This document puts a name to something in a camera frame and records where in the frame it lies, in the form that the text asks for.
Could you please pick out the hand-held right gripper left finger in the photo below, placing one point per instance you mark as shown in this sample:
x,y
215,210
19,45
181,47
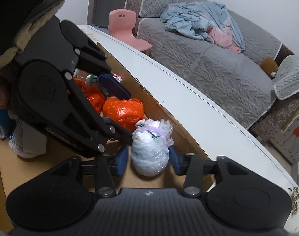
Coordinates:
x,y
121,162

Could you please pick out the blue sock bundle pink band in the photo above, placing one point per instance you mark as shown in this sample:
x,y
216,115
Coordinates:
x,y
1,123

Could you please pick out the light blue blanket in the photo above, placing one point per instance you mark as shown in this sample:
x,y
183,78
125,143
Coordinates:
x,y
201,24

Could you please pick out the flower decorated fridge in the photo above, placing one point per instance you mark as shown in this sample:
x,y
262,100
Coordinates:
x,y
292,140

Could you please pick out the brown cardboard box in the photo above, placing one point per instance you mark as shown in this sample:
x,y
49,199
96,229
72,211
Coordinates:
x,y
183,132

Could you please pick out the light grey sock bundle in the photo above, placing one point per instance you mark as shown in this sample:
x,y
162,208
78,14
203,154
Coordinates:
x,y
26,140

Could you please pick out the pink plastic chair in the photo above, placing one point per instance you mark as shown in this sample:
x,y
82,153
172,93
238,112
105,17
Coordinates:
x,y
125,27

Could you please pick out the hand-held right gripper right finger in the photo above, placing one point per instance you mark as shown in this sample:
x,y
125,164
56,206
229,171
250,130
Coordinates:
x,y
175,162

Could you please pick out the grey sofa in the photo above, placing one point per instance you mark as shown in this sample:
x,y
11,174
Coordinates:
x,y
213,73

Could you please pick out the person's black jacket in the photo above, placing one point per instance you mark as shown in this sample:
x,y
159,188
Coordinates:
x,y
17,0

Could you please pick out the bubble wrap bundle purple band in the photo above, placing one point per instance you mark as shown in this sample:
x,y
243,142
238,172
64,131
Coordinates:
x,y
149,150

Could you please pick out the grey knitted sofa throw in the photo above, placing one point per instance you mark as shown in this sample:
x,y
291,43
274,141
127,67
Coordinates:
x,y
292,78

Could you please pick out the grey door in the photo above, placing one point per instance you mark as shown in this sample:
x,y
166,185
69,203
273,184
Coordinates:
x,y
107,2

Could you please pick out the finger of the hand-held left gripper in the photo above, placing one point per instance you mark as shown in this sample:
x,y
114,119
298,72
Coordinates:
x,y
120,134
112,86

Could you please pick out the orange plastic bundle green tie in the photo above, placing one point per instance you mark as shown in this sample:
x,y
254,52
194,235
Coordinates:
x,y
93,98

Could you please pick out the brown plush toy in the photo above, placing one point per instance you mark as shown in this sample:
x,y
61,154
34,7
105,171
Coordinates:
x,y
268,65

